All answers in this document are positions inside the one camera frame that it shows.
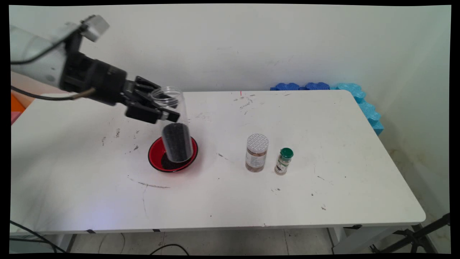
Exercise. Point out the pink block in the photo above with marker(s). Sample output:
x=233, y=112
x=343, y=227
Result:
x=15, y=117

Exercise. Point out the black seed pile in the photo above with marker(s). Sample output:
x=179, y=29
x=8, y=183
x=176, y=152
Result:
x=166, y=163

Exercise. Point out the clear jar with black seeds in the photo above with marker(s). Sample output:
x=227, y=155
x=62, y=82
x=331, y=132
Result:
x=176, y=142

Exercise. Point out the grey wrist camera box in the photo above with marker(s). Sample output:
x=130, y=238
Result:
x=95, y=27

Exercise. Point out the spice bottle with green cap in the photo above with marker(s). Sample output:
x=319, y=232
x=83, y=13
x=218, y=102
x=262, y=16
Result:
x=283, y=163

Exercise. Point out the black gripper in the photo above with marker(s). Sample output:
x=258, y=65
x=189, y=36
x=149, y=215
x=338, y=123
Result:
x=107, y=84

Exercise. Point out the red bowl with black rim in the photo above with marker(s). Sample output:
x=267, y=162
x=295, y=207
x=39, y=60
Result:
x=154, y=156

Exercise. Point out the orange block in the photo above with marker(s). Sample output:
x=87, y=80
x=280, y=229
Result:
x=16, y=102

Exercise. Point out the cyan foam mat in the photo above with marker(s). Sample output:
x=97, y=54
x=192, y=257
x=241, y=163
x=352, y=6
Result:
x=363, y=102

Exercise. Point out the nut jar with white lid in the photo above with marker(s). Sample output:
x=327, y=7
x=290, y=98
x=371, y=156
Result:
x=256, y=154

